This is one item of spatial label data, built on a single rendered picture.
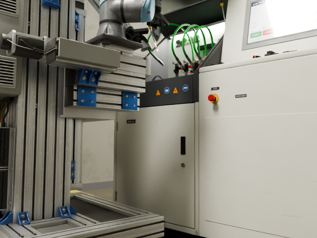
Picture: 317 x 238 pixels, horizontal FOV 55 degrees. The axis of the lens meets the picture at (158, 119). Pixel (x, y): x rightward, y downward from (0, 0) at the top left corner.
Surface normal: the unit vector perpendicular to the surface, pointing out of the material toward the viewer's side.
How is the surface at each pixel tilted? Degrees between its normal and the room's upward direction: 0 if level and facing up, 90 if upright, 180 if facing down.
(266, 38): 76
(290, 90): 90
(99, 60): 90
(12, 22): 90
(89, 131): 90
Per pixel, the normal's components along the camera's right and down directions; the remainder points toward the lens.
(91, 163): 0.65, -0.05
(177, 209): -0.65, -0.06
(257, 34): -0.63, -0.29
